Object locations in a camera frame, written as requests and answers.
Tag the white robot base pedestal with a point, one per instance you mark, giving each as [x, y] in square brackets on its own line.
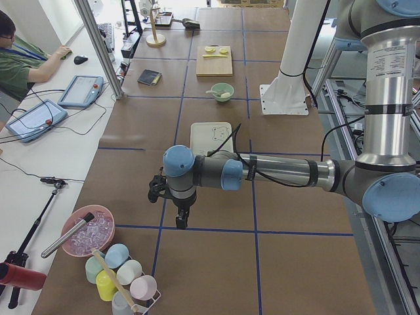
[286, 93]

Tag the wooden stand holder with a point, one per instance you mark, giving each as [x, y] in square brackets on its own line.
[155, 39]

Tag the yellow cup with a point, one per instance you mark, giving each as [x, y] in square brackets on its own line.
[105, 286]

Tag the wooden stick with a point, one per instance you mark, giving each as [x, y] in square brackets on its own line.
[135, 308]

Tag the red bottle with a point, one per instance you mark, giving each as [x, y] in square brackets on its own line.
[21, 277]

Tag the teach pendant near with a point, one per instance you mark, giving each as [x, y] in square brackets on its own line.
[36, 121]

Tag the black computer mouse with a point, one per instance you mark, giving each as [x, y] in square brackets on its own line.
[80, 59]

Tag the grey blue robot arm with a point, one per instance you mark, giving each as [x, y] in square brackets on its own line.
[381, 179]

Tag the grey cup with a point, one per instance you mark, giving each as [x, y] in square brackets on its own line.
[120, 306]

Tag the teach pendant far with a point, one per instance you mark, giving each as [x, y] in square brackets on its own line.
[82, 91]

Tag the grey scoop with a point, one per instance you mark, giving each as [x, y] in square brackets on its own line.
[189, 24]

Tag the pink cup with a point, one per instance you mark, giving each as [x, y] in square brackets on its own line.
[143, 288]

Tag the black keyboard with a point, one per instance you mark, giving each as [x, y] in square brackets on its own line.
[107, 32]

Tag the dark tray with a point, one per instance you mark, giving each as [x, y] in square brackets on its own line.
[163, 19]

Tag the white spoon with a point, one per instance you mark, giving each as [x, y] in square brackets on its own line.
[215, 93]

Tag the wire cup rack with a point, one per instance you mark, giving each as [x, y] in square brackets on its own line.
[145, 306]

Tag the teach pendant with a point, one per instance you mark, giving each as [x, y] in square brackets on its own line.
[36, 121]
[82, 91]

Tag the steel cylinder tool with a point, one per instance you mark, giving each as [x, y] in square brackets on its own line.
[60, 241]

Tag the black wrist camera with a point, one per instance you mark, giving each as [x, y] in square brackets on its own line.
[159, 188]

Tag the green cup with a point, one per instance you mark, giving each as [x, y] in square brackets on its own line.
[92, 269]

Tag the black tripod stick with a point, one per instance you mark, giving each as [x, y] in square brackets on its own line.
[20, 257]

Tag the aluminium frame post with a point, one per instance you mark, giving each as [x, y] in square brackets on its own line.
[89, 22]

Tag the seated person green shirt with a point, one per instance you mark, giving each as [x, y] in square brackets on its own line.
[24, 64]

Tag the light green bowl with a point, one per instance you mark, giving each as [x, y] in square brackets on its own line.
[223, 88]

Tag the lemon slice front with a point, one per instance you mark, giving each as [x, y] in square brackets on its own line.
[209, 50]

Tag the white cup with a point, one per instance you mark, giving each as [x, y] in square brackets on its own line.
[129, 271]

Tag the yellow plastic knife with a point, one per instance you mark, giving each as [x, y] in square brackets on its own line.
[215, 56]

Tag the bamboo cutting board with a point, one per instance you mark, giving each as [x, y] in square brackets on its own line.
[214, 67]

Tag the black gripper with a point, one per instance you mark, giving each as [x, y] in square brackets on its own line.
[182, 204]

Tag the pink bowl with ice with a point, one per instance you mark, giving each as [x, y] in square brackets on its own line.
[96, 234]

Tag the white bear tray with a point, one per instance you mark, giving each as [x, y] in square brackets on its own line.
[208, 136]

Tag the blue cup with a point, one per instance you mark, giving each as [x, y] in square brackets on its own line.
[116, 255]

